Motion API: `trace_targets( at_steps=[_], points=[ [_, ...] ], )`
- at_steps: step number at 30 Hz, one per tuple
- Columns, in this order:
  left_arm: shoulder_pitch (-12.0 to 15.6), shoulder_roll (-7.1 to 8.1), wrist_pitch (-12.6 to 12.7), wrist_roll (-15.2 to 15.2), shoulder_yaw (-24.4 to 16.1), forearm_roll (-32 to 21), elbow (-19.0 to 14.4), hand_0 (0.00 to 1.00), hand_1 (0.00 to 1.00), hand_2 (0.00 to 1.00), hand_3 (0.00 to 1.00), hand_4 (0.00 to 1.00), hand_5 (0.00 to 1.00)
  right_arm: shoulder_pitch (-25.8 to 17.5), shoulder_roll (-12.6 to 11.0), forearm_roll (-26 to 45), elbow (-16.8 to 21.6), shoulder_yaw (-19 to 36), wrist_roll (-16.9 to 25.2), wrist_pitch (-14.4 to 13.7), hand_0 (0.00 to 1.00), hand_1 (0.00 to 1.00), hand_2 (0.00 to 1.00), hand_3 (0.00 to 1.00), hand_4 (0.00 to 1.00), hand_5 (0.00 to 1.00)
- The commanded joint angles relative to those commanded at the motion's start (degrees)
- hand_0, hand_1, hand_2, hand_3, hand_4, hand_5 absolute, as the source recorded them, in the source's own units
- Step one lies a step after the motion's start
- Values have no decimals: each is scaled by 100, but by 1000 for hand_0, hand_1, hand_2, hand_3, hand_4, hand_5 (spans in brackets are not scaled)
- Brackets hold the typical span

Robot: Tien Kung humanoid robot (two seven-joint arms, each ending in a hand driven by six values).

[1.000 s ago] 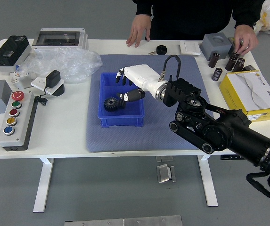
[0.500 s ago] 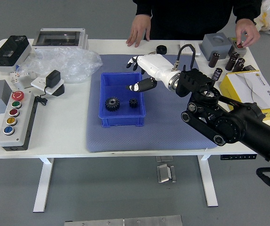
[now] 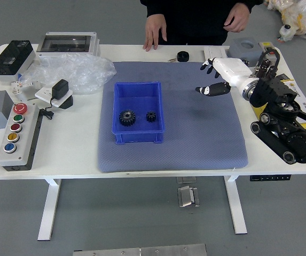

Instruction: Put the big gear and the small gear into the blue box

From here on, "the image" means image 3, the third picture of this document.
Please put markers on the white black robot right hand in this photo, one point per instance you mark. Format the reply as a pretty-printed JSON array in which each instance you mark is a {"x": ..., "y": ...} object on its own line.
[{"x": 232, "y": 70}]

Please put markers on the person's left hand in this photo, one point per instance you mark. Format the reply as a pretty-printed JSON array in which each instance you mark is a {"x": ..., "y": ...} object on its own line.
[{"x": 239, "y": 20}]

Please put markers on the person's right hand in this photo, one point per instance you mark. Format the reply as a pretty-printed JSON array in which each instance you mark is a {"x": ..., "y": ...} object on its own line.
[{"x": 155, "y": 29}]

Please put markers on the small black gear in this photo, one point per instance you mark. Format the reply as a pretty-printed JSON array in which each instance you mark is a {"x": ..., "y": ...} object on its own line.
[{"x": 151, "y": 116}]

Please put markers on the big black gear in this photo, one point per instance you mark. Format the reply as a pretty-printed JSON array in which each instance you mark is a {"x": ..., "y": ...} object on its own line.
[{"x": 128, "y": 118}]

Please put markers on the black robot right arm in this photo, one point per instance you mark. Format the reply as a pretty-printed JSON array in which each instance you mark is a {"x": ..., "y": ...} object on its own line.
[{"x": 273, "y": 90}]

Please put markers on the yellow white cardboard box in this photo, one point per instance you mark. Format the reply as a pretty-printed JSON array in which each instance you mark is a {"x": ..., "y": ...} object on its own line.
[{"x": 297, "y": 92}]

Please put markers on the blue plastic box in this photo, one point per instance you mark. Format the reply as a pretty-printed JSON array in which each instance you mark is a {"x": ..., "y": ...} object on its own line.
[{"x": 142, "y": 101}]

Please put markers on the grey block with round hole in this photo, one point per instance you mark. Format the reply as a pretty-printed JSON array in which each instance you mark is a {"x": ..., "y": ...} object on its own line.
[{"x": 239, "y": 49}]

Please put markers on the small brass connector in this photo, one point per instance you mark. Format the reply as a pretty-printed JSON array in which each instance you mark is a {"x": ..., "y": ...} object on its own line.
[{"x": 172, "y": 59}]

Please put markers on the yellow grey device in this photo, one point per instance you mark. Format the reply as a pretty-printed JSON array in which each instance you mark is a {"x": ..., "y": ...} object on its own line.
[{"x": 265, "y": 45}]

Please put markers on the black round knob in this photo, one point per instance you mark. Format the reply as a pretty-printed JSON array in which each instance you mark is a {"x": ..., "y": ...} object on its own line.
[{"x": 183, "y": 56}]

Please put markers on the person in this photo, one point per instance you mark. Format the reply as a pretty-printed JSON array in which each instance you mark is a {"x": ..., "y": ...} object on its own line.
[{"x": 195, "y": 21}]

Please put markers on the small white bottle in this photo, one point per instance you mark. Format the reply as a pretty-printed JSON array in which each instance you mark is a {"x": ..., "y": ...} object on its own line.
[{"x": 286, "y": 32}]

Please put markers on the clear plastic bag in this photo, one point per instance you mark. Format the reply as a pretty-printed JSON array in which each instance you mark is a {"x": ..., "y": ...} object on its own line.
[{"x": 75, "y": 69}]

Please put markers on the blue-grey padded mat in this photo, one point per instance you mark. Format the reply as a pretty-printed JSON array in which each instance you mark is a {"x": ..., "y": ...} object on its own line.
[{"x": 182, "y": 149}]

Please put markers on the black power adapter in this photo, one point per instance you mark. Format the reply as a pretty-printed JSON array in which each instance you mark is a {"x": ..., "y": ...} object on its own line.
[{"x": 59, "y": 89}]

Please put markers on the black table control panel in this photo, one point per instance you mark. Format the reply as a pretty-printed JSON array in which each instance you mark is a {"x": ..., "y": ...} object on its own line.
[{"x": 270, "y": 178}]

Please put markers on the black socket base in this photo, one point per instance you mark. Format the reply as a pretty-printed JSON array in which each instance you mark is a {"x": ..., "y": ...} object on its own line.
[{"x": 67, "y": 102}]

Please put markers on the small metal plate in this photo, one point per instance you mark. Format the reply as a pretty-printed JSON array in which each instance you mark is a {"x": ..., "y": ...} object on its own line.
[{"x": 186, "y": 180}]

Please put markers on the metal block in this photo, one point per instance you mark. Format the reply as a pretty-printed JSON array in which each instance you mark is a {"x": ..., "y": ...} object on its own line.
[{"x": 186, "y": 197}]

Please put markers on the white table leg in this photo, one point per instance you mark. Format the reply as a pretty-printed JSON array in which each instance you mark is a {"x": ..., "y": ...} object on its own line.
[
  {"x": 236, "y": 208},
  {"x": 48, "y": 208}
]

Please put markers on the white terminal connector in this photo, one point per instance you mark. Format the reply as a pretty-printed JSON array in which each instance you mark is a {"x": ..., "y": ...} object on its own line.
[{"x": 16, "y": 86}]

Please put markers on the grey push button station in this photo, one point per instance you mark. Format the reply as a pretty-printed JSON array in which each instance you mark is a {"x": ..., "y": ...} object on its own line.
[{"x": 16, "y": 133}]

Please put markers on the grey metal plate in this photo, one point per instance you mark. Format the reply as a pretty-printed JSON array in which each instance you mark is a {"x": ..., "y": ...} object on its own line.
[{"x": 142, "y": 251}]

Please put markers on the white wall switch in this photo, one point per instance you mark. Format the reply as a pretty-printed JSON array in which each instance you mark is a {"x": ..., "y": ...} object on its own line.
[{"x": 216, "y": 52}]

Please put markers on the white enclosure with clear cover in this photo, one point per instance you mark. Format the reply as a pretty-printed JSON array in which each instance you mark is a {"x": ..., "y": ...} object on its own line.
[{"x": 64, "y": 42}]

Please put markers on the grey enclosure with black lid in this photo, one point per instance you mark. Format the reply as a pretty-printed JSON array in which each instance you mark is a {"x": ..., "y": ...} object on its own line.
[{"x": 11, "y": 58}]

